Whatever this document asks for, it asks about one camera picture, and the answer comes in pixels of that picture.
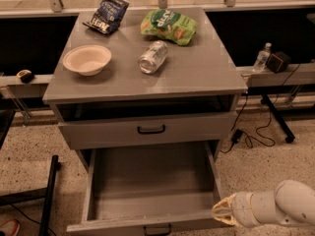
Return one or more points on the grey top drawer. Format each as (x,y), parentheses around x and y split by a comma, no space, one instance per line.
(151,130)

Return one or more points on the grey drawer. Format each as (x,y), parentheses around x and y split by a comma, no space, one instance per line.
(151,190)
(151,130)

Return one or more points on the black metal frame left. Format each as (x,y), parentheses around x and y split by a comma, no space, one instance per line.
(46,193)

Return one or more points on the small black box speaker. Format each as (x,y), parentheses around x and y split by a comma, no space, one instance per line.
(278,62)

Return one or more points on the black power adapter with cable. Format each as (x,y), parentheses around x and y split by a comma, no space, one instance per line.
(248,139)

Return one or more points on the clear silver can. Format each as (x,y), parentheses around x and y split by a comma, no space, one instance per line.
(153,57)

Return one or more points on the green snack bag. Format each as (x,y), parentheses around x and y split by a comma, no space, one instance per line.
(169,25)

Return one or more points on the grey drawer cabinet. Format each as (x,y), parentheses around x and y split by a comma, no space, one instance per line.
(197,78)

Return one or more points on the dark blue chip bag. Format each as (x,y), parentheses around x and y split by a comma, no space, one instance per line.
(108,16)

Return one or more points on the clear water bottle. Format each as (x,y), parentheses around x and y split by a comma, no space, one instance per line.
(262,58)

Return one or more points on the red white shoe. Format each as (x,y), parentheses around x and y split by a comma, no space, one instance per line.
(10,228)

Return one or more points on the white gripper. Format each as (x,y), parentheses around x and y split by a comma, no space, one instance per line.
(242,209)

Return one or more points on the white paper bowl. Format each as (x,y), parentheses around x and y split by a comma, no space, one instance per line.
(87,60)

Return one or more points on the black stand leg with wheel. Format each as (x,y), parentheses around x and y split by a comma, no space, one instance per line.
(290,137)

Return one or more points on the black tape measure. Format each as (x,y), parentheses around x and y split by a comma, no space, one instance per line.
(25,76)

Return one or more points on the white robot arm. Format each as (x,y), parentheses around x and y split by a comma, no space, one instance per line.
(290,204)

